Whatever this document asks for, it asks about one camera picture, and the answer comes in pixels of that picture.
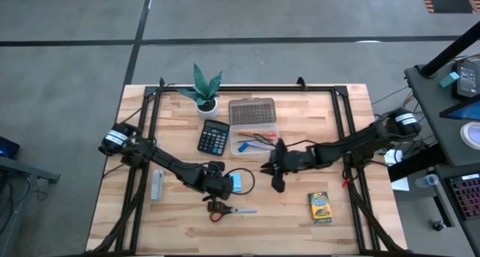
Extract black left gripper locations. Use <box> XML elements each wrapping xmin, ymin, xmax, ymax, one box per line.
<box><xmin>201</xmin><ymin>160</ymin><xmax>236</xmax><ymax>214</ymax></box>

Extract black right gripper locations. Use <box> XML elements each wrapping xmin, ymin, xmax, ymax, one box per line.
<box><xmin>260</xmin><ymin>137</ymin><xmax>317</xmax><ymax>194</ymax></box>

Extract blue sticky note pad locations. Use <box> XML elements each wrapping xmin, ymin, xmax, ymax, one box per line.
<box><xmin>229</xmin><ymin>172</ymin><xmax>244</xmax><ymax>193</ymax></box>

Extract orange pencil with red eraser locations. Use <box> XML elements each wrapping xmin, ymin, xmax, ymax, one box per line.
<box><xmin>234</xmin><ymin>130</ymin><xmax>278</xmax><ymax>138</ymax></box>

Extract grey stapler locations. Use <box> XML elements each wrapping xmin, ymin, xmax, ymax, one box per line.
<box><xmin>150</xmin><ymin>169</ymin><xmax>166</xmax><ymax>202</ymax></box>

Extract green yellow crayon box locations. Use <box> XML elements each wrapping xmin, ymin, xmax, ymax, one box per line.
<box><xmin>307</xmin><ymin>190</ymin><xmax>334</xmax><ymax>226</ymax></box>

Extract red and black scissors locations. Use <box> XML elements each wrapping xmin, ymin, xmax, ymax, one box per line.
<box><xmin>206</xmin><ymin>201</ymin><xmax>258</xmax><ymax>223</ymax></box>

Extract black desk calculator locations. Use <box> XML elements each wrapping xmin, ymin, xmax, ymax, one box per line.
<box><xmin>196</xmin><ymin>118</ymin><xmax>231</xmax><ymax>157</ymax></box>

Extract clear plastic pencil case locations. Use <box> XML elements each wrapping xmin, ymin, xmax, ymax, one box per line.
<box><xmin>227</xmin><ymin>97</ymin><xmax>281</xmax><ymax>156</ymax></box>

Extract snake plant in white pot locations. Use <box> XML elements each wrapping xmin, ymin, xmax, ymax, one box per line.
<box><xmin>177</xmin><ymin>62</ymin><xmax>224</xmax><ymax>119</ymax></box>

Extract white paper sheet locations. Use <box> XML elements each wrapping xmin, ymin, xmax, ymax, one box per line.
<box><xmin>382</xmin><ymin>148</ymin><xmax>411</xmax><ymax>193</ymax></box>

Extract clear water bottle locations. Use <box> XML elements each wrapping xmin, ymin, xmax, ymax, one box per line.
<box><xmin>414</xmin><ymin>173</ymin><xmax>440</xmax><ymax>189</ymax></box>

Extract dark side table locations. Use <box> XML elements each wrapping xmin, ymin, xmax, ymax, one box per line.
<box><xmin>388</xmin><ymin>60</ymin><xmax>480</xmax><ymax>257</ymax></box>

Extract backlit computer keyboard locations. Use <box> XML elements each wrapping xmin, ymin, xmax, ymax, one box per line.
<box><xmin>448</xmin><ymin>172</ymin><xmax>480</xmax><ymax>221</ymax></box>

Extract grey desk with device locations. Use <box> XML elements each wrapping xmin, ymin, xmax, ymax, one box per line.
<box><xmin>0</xmin><ymin>136</ymin><xmax>61</xmax><ymax>257</ymax></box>

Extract small teal box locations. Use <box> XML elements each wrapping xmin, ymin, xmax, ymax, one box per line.
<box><xmin>438</xmin><ymin>71</ymin><xmax>461</xmax><ymax>88</ymax></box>

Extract blue lit screen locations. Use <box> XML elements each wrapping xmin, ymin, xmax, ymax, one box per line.
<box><xmin>439</xmin><ymin>99</ymin><xmax>480</xmax><ymax>121</ymax></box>

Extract round white disc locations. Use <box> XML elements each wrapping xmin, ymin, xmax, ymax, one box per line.
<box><xmin>459</xmin><ymin>121</ymin><xmax>480</xmax><ymax>151</ymax></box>

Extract black diagonal pole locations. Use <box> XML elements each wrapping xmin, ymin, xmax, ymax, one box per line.
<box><xmin>418</xmin><ymin>20</ymin><xmax>480</xmax><ymax>79</ymax></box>

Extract black power adapter box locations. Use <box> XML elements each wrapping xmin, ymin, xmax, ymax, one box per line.
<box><xmin>451</xmin><ymin>58</ymin><xmax>480</xmax><ymax>100</ymax></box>

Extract black metal table frame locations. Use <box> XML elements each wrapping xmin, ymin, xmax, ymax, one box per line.
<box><xmin>84</xmin><ymin>76</ymin><xmax>408</xmax><ymax>256</ymax></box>

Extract yellow cable bundle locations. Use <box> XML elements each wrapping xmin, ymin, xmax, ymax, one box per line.
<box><xmin>373</xmin><ymin>85</ymin><xmax>427</xmax><ymax>119</ymax></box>

